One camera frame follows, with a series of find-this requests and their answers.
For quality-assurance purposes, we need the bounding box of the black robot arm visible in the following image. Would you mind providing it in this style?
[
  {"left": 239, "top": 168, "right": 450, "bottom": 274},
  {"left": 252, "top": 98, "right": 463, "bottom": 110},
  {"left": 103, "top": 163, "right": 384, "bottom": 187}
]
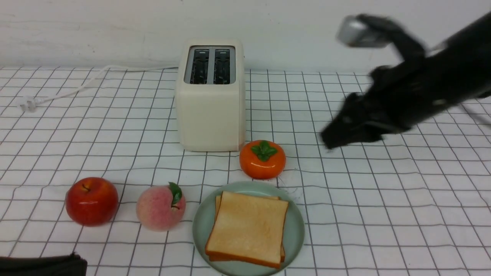
[{"left": 320, "top": 13, "right": 491, "bottom": 149}]

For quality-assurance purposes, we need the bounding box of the orange persimmon toy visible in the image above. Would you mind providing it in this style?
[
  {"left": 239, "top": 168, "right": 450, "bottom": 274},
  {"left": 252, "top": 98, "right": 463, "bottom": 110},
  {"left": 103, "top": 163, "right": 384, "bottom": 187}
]
[{"left": 239, "top": 140, "right": 287, "bottom": 180}]

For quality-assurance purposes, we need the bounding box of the pink peach toy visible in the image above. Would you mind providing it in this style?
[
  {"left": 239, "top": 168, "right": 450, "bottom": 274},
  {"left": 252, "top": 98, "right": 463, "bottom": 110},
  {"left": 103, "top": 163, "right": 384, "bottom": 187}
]
[{"left": 136, "top": 182, "right": 186, "bottom": 232}]

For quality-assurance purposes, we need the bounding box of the white toaster power cord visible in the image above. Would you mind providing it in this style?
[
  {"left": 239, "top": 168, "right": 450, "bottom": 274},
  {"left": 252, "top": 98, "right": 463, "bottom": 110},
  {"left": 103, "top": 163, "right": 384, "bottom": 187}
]
[{"left": 18, "top": 65, "right": 179, "bottom": 113}]

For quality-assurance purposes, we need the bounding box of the cream two-slot toaster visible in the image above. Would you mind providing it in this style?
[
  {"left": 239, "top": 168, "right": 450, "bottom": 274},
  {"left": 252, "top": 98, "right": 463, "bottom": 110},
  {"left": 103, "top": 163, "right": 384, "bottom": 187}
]
[{"left": 174, "top": 38, "right": 246, "bottom": 152}]

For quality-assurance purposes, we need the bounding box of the red apple toy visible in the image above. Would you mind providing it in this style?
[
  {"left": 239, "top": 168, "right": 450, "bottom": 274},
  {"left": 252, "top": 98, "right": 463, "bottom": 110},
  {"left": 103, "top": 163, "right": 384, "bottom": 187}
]
[{"left": 65, "top": 177, "right": 119, "bottom": 227}]

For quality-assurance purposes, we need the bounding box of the white grid tablecloth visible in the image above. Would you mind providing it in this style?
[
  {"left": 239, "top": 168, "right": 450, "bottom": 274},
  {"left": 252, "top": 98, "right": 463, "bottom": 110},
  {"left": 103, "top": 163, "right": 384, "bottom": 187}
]
[{"left": 0, "top": 67, "right": 491, "bottom": 276}]

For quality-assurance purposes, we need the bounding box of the toast slice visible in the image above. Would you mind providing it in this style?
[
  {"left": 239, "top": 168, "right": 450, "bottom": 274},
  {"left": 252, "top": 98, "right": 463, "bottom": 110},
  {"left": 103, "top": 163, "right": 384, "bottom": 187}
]
[
  {"left": 205, "top": 195, "right": 286, "bottom": 263},
  {"left": 205, "top": 191, "right": 289, "bottom": 269}
]

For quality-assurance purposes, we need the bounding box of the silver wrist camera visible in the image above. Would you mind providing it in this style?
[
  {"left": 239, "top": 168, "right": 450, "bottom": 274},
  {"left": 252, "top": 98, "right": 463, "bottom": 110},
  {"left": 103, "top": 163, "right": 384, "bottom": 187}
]
[{"left": 336, "top": 15, "right": 391, "bottom": 48}]

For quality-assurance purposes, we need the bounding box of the black object bottom left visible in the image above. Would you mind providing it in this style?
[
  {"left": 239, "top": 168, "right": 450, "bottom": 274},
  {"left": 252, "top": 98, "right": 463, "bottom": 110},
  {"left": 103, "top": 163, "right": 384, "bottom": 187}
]
[{"left": 0, "top": 253, "right": 87, "bottom": 276}]

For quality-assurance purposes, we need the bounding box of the pale green plate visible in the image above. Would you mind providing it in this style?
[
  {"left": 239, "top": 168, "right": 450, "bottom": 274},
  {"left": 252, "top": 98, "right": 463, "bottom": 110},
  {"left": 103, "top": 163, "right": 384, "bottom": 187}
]
[{"left": 192, "top": 181, "right": 305, "bottom": 276}]

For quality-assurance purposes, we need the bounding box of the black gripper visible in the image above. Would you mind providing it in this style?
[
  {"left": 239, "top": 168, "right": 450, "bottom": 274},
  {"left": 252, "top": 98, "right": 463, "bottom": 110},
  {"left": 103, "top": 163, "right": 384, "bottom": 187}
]
[{"left": 320, "top": 65, "right": 422, "bottom": 151}]

